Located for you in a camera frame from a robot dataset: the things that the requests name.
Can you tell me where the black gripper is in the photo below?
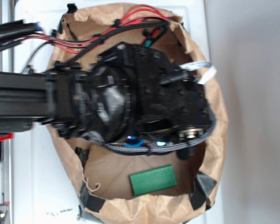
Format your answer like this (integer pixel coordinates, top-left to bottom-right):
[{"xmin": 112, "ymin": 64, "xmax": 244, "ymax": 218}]
[{"xmin": 100, "ymin": 42, "xmax": 216, "ymax": 142}]

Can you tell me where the blue rectangular block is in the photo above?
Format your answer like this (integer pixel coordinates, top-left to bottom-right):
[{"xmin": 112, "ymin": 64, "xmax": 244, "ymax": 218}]
[{"xmin": 124, "ymin": 139, "xmax": 145, "ymax": 147}]

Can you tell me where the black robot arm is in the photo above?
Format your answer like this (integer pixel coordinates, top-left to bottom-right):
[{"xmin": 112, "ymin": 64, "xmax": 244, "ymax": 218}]
[{"xmin": 0, "ymin": 42, "xmax": 216, "ymax": 145}]

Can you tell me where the green rectangular block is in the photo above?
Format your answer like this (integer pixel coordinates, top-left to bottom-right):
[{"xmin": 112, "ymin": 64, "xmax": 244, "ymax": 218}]
[{"xmin": 130, "ymin": 165, "xmax": 177, "ymax": 196}]

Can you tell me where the brown paper bag tray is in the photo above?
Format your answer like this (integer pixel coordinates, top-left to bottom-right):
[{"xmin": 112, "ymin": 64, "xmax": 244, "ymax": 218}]
[{"xmin": 48, "ymin": 3, "xmax": 228, "ymax": 224}]

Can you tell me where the white flat ribbon cable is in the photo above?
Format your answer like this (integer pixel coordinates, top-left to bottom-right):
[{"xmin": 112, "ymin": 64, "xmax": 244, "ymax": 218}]
[{"xmin": 180, "ymin": 61, "xmax": 217, "ymax": 85}]

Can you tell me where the red and black wire bundle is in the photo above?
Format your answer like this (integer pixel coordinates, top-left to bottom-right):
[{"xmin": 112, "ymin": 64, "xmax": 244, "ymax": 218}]
[{"xmin": 21, "ymin": 3, "xmax": 173, "ymax": 59}]

